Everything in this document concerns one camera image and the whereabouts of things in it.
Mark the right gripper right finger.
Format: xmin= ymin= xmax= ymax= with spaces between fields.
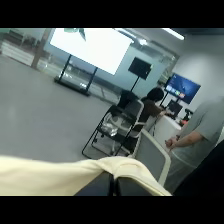
xmin=115 ymin=176 xmax=155 ymax=197

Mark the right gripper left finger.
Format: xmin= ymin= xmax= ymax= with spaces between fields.
xmin=74 ymin=171 xmax=115 ymax=197

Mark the cream garment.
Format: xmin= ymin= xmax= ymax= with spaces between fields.
xmin=0 ymin=154 xmax=173 ymax=197

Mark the white table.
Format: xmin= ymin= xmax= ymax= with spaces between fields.
xmin=152 ymin=114 xmax=183 ymax=148

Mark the black office chair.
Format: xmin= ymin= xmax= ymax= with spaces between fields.
xmin=81 ymin=90 xmax=146 ymax=160

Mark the person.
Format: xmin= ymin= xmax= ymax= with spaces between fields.
xmin=163 ymin=96 xmax=224 ymax=195
xmin=132 ymin=87 xmax=168 ymax=135

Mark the black monitor on stand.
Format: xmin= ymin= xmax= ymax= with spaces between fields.
xmin=127 ymin=56 xmax=154 ymax=93

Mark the large white screen on stand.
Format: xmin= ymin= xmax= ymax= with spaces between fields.
xmin=49 ymin=27 xmax=135 ymax=98

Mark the wall television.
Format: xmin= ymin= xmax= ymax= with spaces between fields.
xmin=164 ymin=73 xmax=202 ymax=105

